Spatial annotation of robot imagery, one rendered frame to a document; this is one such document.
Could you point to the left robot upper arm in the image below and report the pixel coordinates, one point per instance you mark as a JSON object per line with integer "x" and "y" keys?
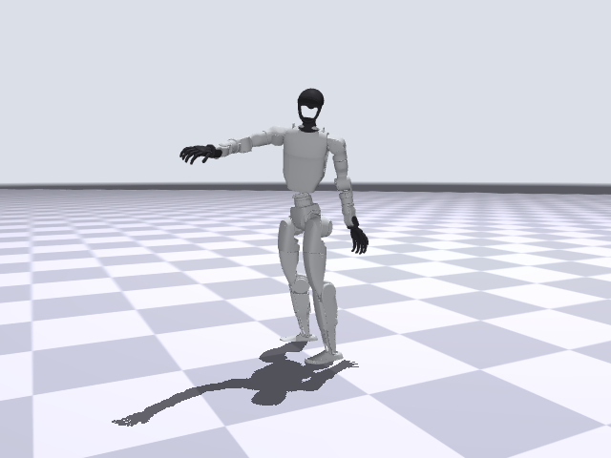
{"x": 337, "y": 146}

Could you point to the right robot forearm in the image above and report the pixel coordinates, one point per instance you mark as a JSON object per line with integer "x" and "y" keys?
{"x": 231, "y": 146}

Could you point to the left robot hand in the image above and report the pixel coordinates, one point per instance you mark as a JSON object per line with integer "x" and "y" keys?
{"x": 358, "y": 236}

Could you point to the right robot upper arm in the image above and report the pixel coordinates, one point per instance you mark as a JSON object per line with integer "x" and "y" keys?
{"x": 274, "y": 135}

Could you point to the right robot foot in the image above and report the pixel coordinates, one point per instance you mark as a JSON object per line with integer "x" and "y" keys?
{"x": 299, "y": 338}

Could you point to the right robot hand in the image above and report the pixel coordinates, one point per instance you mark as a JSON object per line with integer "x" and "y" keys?
{"x": 196, "y": 151}

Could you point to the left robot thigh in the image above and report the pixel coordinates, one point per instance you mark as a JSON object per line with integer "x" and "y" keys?
{"x": 314, "y": 251}

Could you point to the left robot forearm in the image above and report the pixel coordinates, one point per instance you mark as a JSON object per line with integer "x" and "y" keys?
{"x": 348, "y": 208}

